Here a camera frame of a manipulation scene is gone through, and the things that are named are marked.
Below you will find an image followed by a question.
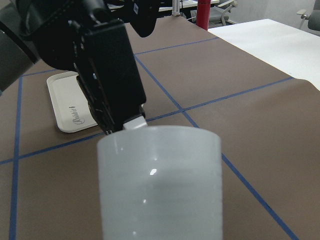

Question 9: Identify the cream plastic tray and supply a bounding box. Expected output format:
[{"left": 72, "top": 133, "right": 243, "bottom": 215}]
[{"left": 46, "top": 71, "right": 97, "bottom": 133}]

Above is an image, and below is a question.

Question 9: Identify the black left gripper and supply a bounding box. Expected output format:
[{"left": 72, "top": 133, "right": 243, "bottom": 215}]
[{"left": 14, "top": 0, "right": 158, "bottom": 135}]

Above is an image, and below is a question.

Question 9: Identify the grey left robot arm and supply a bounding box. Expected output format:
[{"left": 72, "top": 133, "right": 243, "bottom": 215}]
[{"left": 0, "top": 0, "right": 161, "bottom": 134}]

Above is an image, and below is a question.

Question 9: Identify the grey office chair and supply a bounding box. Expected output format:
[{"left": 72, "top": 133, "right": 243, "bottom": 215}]
[{"left": 296, "top": 0, "right": 320, "bottom": 37}]

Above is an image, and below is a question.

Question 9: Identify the brown paper table cover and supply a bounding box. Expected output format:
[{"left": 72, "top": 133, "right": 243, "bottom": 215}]
[{"left": 0, "top": 17, "right": 320, "bottom": 240}]

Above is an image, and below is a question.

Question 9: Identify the grey plastic cup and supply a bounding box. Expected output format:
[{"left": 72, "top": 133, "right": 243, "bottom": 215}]
[{"left": 97, "top": 125, "right": 223, "bottom": 240}]

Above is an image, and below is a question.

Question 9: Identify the red fire extinguisher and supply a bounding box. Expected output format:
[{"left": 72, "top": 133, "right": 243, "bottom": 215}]
[{"left": 196, "top": 0, "right": 211, "bottom": 31}]

